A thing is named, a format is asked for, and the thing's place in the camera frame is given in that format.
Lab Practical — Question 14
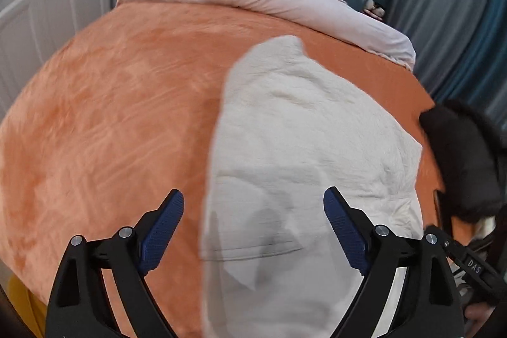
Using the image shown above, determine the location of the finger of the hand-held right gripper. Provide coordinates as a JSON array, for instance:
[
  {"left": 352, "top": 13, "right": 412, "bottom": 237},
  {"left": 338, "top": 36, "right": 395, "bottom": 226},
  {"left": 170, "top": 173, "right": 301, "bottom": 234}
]
[{"left": 433, "top": 188, "right": 453, "bottom": 232}]

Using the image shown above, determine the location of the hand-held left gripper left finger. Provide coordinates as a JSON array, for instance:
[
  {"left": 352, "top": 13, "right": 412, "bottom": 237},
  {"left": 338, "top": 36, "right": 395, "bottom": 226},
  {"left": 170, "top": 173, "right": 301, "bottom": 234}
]
[{"left": 45, "top": 188, "right": 185, "bottom": 338}]

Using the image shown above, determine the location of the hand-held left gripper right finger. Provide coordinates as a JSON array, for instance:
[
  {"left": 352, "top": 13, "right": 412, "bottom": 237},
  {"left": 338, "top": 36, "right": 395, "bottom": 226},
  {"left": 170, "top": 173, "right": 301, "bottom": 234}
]
[{"left": 323, "top": 186, "right": 465, "bottom": 338}]

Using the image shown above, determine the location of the white quilted zip jacket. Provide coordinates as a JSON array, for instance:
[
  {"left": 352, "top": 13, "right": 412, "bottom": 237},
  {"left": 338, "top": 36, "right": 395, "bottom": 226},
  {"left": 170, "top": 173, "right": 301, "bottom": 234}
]
[{"left": 199, "top": 35, "right": 425, "bottom": 338}]

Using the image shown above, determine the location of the black fuzzy cloth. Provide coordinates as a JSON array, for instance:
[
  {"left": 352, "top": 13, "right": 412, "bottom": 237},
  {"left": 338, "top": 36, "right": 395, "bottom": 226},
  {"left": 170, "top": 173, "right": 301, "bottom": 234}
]
[{"left": 419, "top": 99, "right": 502, "bottom": 223}]

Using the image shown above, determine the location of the orange plush blanket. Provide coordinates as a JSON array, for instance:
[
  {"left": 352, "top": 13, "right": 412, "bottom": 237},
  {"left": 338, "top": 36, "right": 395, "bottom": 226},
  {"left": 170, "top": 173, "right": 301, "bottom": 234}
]
[{"left": 0, "top": 1, "right": 448, "bottom": 338}]

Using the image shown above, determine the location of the yellow cloth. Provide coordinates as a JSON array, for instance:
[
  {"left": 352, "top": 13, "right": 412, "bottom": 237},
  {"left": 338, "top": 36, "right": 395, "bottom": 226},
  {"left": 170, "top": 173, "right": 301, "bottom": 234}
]
[{"left": 6, "top": 274, "right": 47, "bottom": 338}]

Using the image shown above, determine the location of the grey curtain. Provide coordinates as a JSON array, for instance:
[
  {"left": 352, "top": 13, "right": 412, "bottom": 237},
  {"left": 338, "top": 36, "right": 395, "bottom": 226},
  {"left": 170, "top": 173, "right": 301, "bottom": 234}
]
[{"left": 386, "top": 0, "right": 507, "bottom": 125}]

